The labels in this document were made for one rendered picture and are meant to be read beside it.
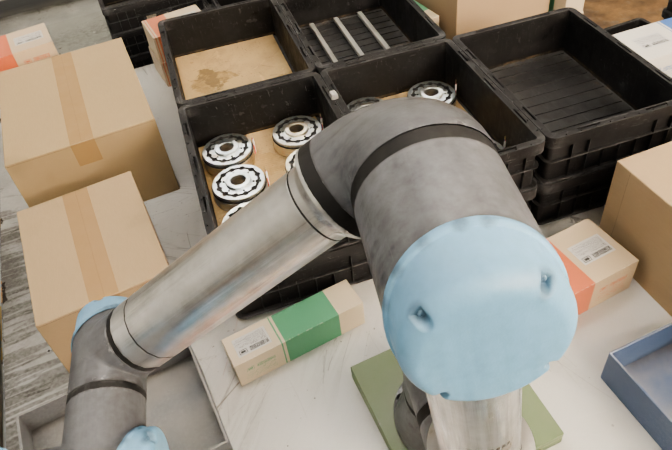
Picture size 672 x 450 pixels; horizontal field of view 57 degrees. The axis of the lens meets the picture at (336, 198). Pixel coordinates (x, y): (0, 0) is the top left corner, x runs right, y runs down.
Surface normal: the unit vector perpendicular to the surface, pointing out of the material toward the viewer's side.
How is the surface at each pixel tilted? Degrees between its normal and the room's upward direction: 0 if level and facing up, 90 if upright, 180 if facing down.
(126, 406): 46
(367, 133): 40
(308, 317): 0
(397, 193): 33
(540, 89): 0
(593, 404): 0
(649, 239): 90
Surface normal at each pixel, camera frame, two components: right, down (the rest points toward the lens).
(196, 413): -0.10, -0.72
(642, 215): -0.93, 0.32
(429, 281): -0.60, -0.42
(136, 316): -0.50, -0.10
